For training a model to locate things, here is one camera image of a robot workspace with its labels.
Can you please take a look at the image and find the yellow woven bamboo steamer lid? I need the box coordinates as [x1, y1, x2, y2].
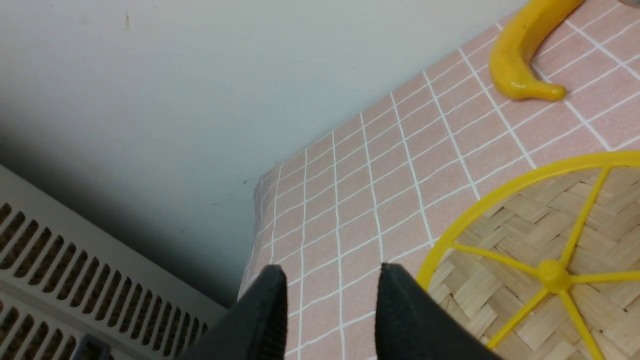
[416, 151, 640, 360]

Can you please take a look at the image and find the pink checked tablecloth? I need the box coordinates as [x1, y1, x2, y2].
[241, 0, 640, 360]

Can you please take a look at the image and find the yellow plastic banana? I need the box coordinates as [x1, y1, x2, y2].
[488, 0, 583, 102]

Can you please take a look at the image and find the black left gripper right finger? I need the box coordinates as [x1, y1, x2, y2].
[375, 263, 500, 360]

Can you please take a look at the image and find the white vented radiator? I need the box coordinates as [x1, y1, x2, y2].
[0, 167, 226, 360]

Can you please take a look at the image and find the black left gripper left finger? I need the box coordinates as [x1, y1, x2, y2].
[182, 265, 288, 360]

